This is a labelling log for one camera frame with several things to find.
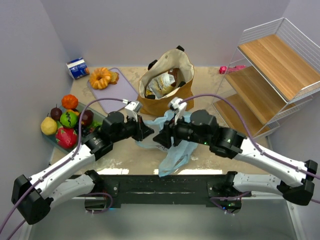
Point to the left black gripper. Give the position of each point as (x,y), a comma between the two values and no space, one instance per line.
(137,129)

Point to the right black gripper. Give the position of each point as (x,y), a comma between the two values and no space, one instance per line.
(169,135)

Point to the light blue plastic bag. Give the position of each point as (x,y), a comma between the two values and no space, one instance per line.
(176,156)

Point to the brown white chips bag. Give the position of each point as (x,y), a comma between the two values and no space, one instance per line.
(164,84)

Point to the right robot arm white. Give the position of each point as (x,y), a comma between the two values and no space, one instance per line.
(289,178)

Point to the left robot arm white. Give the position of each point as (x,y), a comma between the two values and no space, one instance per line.
(31,195)

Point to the lavender cutting board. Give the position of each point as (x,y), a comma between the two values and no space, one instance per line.
(122,90)

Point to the teal fruit tray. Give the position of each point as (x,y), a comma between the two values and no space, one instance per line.
(77,111)

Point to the green grape bunch toy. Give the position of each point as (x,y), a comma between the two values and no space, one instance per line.
(95,124)

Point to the dark red plum toy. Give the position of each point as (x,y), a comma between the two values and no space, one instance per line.
(87,118)

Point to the red grape bunch toy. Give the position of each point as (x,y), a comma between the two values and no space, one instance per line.
(84,130)

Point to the orange bundt cake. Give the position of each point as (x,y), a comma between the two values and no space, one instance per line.
(102,77)

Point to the green watermelon toy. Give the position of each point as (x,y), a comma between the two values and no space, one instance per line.
(68,119)

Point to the pink dragon fruit toy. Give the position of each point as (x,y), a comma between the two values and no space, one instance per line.
(66,137)

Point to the orange pumpkin toy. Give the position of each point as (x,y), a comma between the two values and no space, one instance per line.
(69,101)

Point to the dark red apple toy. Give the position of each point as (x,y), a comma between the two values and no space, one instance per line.
(56,113)

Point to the pink wrapped item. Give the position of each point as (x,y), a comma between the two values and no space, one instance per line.
(227,70)

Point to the blue white carton box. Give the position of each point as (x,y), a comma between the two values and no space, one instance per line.
(77,68)

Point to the yellow pear toy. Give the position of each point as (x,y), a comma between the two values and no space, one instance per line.
(49,126)

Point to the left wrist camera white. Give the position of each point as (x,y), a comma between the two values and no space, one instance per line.
(132,109)

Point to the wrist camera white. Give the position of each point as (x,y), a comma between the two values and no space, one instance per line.
(178,107)
(132,109)

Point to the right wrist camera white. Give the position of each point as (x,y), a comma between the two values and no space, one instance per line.
(178,107)

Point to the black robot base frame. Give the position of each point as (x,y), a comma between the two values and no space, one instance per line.
(207,190)

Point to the white wire wooden shelf rack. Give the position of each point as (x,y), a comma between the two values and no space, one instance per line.
(282,75)

